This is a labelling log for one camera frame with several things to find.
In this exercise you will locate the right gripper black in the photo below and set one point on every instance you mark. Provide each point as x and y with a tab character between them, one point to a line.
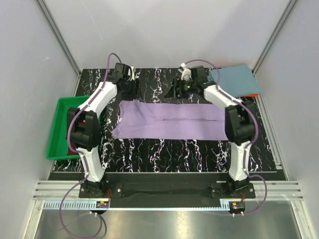
179	85

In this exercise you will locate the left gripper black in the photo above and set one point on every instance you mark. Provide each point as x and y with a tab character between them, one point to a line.
136	92

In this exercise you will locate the purple t shirt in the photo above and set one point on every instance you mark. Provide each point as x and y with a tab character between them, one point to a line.
170	121

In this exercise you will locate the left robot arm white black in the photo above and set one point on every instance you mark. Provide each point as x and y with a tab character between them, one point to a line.
83	127

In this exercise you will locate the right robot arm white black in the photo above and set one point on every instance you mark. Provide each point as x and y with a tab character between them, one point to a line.
241	127

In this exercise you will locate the folded blue-grey t shirt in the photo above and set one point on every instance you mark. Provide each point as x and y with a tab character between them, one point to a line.
239	81

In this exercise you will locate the folded orange t shirt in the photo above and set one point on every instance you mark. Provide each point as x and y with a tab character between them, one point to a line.
250	96

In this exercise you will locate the dark red t shirt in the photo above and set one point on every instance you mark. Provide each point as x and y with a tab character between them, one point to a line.
70	152

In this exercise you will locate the green plastic bin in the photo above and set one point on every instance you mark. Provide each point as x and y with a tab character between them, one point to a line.
58	147

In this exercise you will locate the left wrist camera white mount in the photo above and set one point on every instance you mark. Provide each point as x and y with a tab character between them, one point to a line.
132	73

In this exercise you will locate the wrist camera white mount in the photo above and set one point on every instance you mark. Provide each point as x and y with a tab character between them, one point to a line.
132	73
185	72

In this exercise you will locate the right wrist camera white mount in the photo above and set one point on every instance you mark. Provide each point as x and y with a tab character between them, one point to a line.
185	72

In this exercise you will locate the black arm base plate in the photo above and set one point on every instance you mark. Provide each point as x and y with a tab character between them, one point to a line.
170	187

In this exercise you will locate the left aluminium frame post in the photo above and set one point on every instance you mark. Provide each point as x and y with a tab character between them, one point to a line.
57	34

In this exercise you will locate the aluminium frame post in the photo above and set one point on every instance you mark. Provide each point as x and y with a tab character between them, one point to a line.
57	34
275	34

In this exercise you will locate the white slotted cable duct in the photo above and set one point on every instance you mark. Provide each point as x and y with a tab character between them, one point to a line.
136	205

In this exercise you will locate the right aluminium frame post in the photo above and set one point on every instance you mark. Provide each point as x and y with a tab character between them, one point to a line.
275	34

